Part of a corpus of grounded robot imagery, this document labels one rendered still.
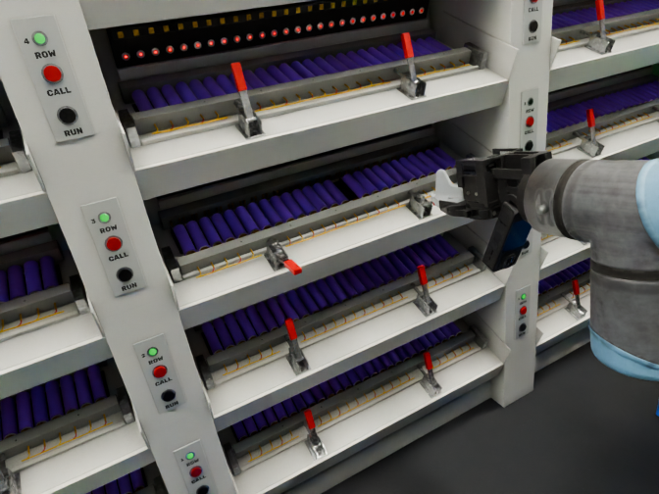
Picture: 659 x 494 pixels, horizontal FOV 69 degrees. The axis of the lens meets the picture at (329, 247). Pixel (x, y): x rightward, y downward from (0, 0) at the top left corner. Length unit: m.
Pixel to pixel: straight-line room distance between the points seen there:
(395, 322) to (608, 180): 0.48
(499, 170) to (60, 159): 0.52
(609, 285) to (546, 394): 0.74
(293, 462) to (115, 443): 0.32
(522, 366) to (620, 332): 0.64
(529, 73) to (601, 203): 0.43
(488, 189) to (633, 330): 0.23
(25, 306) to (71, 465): 0.24
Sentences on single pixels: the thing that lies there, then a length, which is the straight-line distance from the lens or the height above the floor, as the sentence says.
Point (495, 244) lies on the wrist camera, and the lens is 0.69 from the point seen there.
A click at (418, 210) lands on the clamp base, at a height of 0.54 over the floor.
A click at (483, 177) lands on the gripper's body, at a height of 0.64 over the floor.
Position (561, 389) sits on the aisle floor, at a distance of 1.29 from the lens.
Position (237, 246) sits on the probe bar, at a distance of 0.73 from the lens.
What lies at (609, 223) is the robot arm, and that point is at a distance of 0.54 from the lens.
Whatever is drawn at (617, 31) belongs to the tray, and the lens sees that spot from 1.23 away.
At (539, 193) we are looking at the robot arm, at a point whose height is 0.64.
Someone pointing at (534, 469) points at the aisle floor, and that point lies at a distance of 1.12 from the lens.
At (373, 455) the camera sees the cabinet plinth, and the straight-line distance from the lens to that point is 1.09.
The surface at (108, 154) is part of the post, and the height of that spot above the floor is 0.74.
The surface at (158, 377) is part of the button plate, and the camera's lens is 0.73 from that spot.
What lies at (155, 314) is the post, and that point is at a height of 0.53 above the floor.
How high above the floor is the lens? 0.84
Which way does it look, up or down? 25 degrees down
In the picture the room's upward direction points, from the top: 9 degrees counter-clockwise
